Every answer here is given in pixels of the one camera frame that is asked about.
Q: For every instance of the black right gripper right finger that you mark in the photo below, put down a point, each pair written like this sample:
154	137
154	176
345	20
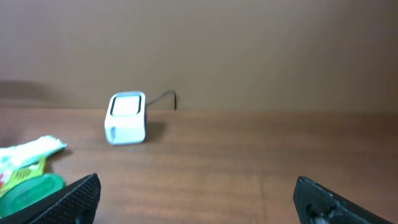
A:
315	203

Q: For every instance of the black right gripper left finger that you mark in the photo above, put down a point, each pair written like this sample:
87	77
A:
75	203

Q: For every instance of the green lid plastic jar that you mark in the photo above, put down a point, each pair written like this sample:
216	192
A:
29	192

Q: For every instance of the green snack packet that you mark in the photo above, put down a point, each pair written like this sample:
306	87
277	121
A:
11	178

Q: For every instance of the teal white wipes packet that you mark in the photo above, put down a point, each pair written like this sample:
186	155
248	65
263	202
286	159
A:
31	155

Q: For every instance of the white blue barcode scanner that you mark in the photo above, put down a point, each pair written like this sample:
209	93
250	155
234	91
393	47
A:
125	121

